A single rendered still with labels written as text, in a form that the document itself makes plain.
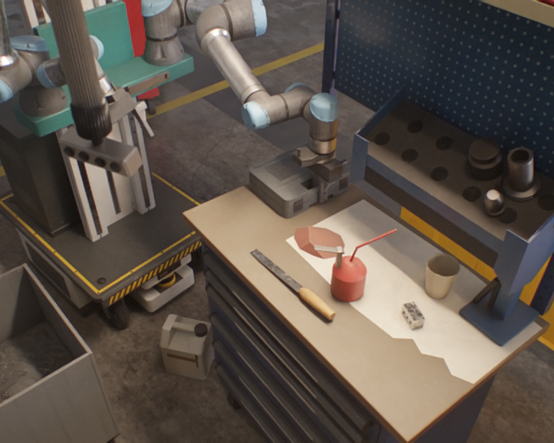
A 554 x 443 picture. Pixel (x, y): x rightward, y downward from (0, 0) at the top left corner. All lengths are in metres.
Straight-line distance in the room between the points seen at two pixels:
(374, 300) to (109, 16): 1.37
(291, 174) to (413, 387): 0.73
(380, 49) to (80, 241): 1.62
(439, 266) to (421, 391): 0.34
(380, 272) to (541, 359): 1.34
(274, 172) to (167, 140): 2.13
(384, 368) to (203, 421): 1.16
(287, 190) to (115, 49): 0.94
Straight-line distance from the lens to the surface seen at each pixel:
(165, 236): 2.60
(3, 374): 2.32
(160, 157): 3.66
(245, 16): 1.85
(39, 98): 2.02
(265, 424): 2.01
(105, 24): 2.23
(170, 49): 2.24
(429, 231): 2.66
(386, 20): 1.55
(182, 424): 2.38
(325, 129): 1.55
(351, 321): 1.43
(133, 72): 2.22
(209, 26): 1.78
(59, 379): 1.94
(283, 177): 1.72
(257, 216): 1.69
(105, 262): 2.54
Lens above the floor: 2.05
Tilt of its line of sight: 41 degrees down
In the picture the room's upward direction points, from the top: straight up
